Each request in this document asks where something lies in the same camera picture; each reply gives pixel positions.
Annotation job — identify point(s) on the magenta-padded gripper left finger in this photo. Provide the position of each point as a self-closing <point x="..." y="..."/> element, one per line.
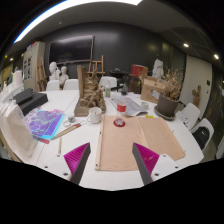
<point x="75" y="160"/>

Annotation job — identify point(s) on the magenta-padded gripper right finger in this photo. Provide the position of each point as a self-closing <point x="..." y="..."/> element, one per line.
<point x="148" y="160"/>

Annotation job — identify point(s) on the clear red-labelled plastic bottle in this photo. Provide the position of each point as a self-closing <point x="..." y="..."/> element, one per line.
<point x="121" y="108"/>

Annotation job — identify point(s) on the thin wooden pencil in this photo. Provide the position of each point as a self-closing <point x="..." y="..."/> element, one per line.
<point x="60" y="146"/>

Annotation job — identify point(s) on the small paint jar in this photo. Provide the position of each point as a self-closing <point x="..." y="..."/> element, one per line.
<point x="71" y="117"/>

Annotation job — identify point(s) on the small yellow strip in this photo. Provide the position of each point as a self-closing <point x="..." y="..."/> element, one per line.
<point x="149" y="116"/>

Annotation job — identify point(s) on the flat round red coaster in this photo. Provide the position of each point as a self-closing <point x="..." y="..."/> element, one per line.
<point x="119" y="125"/>

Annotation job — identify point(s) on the grey plant saucer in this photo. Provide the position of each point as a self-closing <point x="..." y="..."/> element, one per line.
<point x="163" y="117"/>

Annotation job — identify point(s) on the white ceramic mug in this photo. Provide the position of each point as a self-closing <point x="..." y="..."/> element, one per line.
<point x="95" y="115"/>

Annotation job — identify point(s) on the small white cup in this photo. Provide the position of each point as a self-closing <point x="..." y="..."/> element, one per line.
<point x="144" y="105"/>

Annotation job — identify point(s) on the printed newspaper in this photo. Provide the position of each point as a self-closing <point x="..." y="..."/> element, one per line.
<point x="133" y="106"/>

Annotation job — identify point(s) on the black backpack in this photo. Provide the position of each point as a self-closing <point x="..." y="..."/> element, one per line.
<point x="201" y="137"/>

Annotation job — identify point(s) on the dried plant in grey pot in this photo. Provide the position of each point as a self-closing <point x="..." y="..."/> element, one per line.
<point x="166" y="105"/>

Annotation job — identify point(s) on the white chair with papers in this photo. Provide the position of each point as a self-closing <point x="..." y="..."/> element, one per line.
<point x="190" y="113"/>

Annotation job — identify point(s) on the white canvas panel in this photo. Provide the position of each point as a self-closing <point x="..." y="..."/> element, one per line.
<point x="18" y="130"/>

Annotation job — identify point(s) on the golden rocky sculpture on board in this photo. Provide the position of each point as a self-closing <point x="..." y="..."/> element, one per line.
<point x="91" y="96"/>

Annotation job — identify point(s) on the large black box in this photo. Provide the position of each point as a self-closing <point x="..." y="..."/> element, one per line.
<point x="33" y="104"/>

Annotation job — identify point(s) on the brown cardboard box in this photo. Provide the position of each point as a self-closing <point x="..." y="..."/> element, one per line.
<point x="150" y="90"/>

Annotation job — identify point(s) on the white chair with backpack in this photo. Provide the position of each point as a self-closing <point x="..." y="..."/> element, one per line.
<point x="208" y="123"/>

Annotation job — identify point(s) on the dark grey bottle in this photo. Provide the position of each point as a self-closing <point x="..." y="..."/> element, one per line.
<point x="124" y="90"/>

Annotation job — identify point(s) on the green-labelled spray bottle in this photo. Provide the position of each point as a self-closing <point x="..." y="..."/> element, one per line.
<point x="108" y="90"/>

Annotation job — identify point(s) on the wooden mannequin figure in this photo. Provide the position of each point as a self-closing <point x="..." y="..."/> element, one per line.
<point x="197" y="95"/>

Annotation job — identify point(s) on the small black box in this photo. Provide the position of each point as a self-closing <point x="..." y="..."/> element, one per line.
<point x="22" y="96"/>

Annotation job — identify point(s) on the white plaster bust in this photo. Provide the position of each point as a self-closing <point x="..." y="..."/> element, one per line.
<point x="63" y="75"/>
<point x="53" y="70"/>

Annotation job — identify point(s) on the red box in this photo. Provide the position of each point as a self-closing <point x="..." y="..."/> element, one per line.
<point x="138" y="70"/>

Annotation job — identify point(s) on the wooden easel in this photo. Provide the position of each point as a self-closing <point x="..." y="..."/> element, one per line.
<point x="41" y="75"/>
<point x="96" y="65"/>

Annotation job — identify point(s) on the white plaster figure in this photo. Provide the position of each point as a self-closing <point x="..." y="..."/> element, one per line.
<point x="158" y="68"/>

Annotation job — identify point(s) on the white cabinet with pictures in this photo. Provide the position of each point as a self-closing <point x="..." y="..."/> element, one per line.
<point x="32" y="65"/>

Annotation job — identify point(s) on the round ceiling spotlight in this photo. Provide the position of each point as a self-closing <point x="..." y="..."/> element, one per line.
<point x="185" y="45"/>
<point x="216" y="56"/>

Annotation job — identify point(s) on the long ceiling light panel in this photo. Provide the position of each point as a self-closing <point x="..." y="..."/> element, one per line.
<point x="76" y="8"/>

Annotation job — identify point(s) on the dark wall screen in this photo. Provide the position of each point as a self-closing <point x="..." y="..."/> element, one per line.
<point x="71" y="49"/>

